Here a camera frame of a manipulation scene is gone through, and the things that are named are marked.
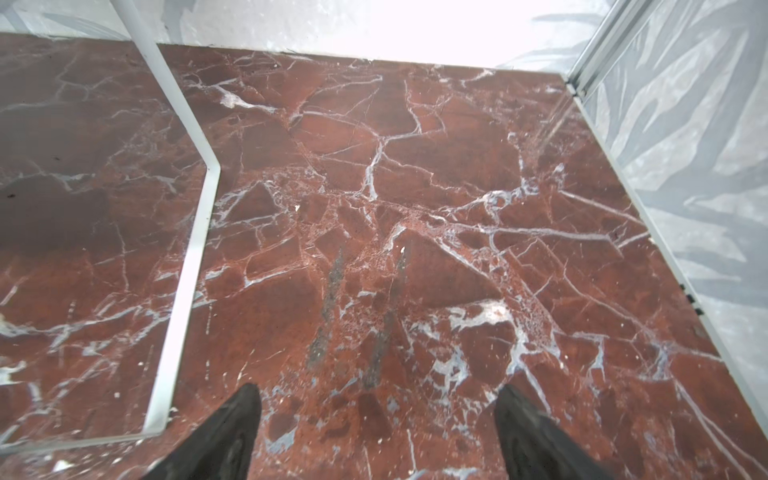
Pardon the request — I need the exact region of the white two-tier metal shelf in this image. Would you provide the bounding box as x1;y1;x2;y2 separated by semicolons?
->
1;1;220;456

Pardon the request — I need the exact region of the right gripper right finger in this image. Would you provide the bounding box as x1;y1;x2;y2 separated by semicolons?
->
494;384;611;480

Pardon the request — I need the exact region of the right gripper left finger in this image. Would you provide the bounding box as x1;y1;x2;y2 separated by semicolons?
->
144;383;262;480

